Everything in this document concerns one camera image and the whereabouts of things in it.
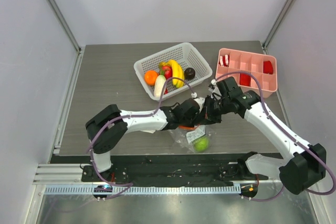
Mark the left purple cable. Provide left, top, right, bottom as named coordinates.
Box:
left=86, top=77, right=197, bottom=200

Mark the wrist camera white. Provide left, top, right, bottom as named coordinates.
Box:
left=191, top=92, right=205, bottom=111
left=209, top=79, right=222, bottom=100

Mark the red item middle compartment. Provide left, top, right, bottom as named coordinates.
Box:
left=239, top=73, right=251, bottom=87

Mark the red white striped item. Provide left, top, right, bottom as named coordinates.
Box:
left=218, top=54, right=230, bottom=67

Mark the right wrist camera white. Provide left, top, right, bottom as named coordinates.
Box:
left=209, top=79, right=222, bottom=100

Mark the red item right compartment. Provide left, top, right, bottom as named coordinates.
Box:
left=263, top=61, right=274, bottom=74

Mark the dark brown fake fruit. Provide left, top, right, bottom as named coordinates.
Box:
left=184, top=68, right=196, bottom=80

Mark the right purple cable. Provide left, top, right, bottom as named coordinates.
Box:
left=209, top=70, right=336, bottom=202

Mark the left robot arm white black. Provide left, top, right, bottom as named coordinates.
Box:
left=85, top=98, right=205, bottom=182

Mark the purple cable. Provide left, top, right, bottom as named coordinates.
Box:
left=86, top=77, right=197, bottom=200
left=209, top=70, right=336, bottom=202

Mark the green fake fruit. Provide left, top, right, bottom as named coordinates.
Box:
left=193, top=137, right=209, bottom=152

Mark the white perforated plastic basket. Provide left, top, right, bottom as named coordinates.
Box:
left=134, top=42, right=213, bottom=101

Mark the orange fake fruit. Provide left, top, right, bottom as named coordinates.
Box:
left=144, top=70, right=159, bottom=86

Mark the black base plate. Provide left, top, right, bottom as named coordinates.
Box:
left=81, top=154, right=263, bottom=187

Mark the clear zip bag orange seal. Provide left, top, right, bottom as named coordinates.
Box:
left=168, top=125, right=216, bottom=153

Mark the white slotted cable duct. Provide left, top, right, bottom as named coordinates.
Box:
left=44, top=184, right=241, bottom=195

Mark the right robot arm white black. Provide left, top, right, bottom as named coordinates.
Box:
left=203, top=77, right=326, bottom=195

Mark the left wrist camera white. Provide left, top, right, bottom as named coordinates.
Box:
left=191, top=92, right=205, bottom=111

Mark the yellow fake banana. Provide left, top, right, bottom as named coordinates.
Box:
left=159, top=59, right=184, bottom=89

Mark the pink compartment tray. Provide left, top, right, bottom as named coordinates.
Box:
left=215, top=48, right=278, bottom=98

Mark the red fake apple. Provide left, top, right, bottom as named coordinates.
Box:
left=160, top=65, right=173, bottom=79

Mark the red item compartment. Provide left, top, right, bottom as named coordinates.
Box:
left=263, top=61, right=274, bottom=74
left=239, top=73, right=251, bottom=87

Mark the white fake radish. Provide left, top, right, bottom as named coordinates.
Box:
left=153, top=75, right=166, bottom=98

